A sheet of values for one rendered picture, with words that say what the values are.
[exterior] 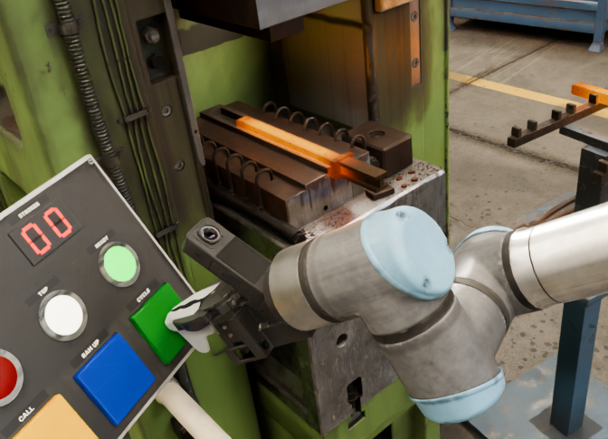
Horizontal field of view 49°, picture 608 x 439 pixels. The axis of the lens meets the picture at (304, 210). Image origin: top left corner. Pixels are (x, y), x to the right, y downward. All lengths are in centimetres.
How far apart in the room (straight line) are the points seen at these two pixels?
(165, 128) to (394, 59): 54
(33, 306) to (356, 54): 87
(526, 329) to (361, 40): 128
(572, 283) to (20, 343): 57
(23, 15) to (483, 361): 73
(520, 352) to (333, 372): 105
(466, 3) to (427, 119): 359
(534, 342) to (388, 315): 169
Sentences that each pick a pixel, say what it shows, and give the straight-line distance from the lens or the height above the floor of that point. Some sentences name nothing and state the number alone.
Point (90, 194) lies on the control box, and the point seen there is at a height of 117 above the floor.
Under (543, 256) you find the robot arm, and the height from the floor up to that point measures 113.
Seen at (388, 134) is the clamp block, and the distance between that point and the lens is 132.
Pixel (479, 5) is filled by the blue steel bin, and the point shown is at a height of 19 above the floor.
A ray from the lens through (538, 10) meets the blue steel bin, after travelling 488.
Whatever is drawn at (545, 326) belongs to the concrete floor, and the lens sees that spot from 236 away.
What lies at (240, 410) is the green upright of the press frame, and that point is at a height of 44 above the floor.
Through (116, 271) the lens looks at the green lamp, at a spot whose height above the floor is 109.
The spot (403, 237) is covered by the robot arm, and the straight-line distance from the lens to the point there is 60.
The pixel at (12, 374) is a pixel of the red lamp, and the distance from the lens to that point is 76.
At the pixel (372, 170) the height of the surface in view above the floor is 101.
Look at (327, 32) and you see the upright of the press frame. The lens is 146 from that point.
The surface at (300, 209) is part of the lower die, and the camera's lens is 116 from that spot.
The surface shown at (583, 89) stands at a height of 93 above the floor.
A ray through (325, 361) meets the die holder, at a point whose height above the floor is 65.
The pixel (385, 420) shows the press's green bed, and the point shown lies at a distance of 157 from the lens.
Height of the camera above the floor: 154
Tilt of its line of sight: 31 degrees down
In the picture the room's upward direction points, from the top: 8 degrees counter-clockwise
